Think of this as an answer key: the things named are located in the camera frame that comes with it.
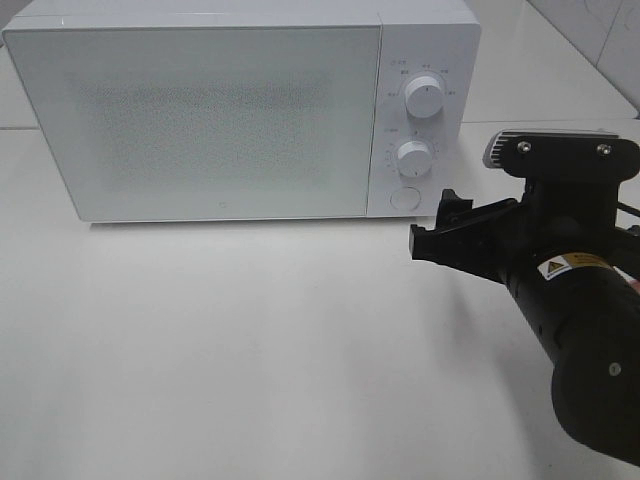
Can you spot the white microwave door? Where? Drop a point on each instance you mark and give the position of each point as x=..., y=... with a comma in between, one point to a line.
x=205, y=124

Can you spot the upper white power knob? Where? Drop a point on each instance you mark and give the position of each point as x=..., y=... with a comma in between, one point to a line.
x=424, y=95

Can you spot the round white door button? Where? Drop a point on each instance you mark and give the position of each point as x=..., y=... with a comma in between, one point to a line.
x=405, y=199

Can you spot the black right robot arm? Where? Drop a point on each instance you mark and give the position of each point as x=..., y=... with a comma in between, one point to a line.
x=590, y=332

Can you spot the white microwave oven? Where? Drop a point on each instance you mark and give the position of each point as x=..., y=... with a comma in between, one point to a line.
x=441, y=37

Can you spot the lower white timer knob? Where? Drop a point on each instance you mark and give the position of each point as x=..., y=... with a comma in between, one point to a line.
x=414, y=159

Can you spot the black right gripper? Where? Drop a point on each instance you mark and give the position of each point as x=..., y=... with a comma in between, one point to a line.
x=557, y=233

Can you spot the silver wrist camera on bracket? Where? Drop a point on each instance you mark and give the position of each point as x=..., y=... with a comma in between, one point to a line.
x=563, y=157

